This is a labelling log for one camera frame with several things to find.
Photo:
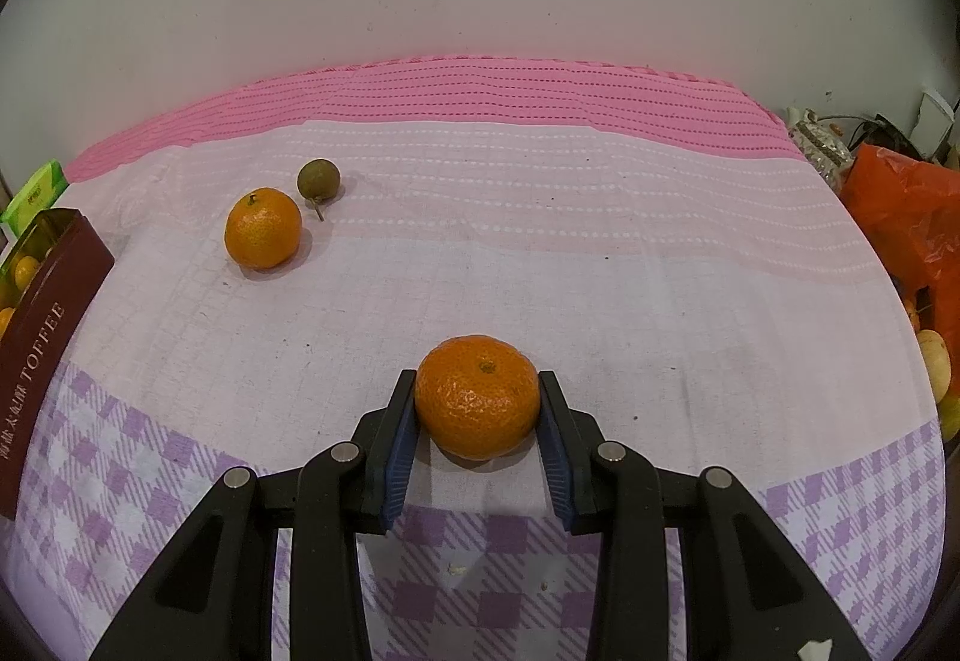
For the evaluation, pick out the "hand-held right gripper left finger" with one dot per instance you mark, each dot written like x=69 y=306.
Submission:
x=397 y=458

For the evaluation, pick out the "orange kumquat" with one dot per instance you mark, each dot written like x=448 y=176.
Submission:
x=25 y=271
x=6 y=321

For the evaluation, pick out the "small orange mandarin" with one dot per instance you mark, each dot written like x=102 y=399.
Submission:
x=262 y=230

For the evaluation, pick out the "pink purple checked cloth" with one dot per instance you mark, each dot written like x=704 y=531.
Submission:
x=562 y=256

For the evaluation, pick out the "orange plastic bag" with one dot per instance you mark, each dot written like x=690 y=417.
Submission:
x=907 y=211

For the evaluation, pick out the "dark red candy box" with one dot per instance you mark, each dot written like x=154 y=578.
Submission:
x=45 y=361

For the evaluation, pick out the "white paper cup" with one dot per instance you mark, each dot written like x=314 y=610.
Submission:
x=934 y=121

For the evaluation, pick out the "yellow-green apple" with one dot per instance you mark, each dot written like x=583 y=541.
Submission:
x=951 y=417

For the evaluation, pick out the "large orange mandarin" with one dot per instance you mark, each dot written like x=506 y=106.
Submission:
x=478 y=397

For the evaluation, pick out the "yellow apple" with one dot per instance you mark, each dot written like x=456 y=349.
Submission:
x=935 y=365

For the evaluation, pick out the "green carton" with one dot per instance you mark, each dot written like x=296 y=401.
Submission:
x=34 y=192

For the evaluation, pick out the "green-brown longan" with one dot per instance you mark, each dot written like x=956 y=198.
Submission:
x=318 y=179

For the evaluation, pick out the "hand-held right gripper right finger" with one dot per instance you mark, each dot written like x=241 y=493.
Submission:
x=559 y=462

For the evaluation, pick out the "small orange fruit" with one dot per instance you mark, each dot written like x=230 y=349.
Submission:
x=910 y=314

